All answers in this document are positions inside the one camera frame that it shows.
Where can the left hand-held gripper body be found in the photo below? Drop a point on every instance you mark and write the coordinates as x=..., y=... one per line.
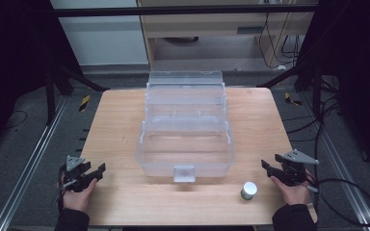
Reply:
x=74, y=174

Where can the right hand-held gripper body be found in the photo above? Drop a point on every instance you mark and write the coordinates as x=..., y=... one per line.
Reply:
x=297, y=171

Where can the person's right hand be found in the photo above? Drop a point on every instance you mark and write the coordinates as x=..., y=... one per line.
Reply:
x=295, y=194

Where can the person's left hand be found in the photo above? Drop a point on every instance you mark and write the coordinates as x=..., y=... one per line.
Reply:
x=77, y=199

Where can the small silver can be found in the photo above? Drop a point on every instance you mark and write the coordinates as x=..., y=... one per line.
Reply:
x=249, y=189

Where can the yellow-black floor tape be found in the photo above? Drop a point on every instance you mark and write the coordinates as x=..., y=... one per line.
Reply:
x=84, y=103
x=291, y=100

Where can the black metal stand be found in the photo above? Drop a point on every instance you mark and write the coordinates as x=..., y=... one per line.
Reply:
x=317, y=93
x=49, y=96

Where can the clear plastic storage box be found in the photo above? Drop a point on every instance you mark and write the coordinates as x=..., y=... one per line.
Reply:
x=186, y=150

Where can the black curtain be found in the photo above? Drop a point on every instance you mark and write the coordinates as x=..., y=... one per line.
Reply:
x=363, y=80
x=9, y=64

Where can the white cabinet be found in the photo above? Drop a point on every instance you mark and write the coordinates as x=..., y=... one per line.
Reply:
x=106, y=41

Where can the light wooden desk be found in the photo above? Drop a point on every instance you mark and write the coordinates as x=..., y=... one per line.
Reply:
x=205, y=24

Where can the black horizontal bar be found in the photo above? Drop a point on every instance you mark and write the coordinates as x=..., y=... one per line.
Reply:
x=173, y=11

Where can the aluminium floor rail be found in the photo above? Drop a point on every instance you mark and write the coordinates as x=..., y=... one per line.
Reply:
x=340, y=160
x=29, y=163

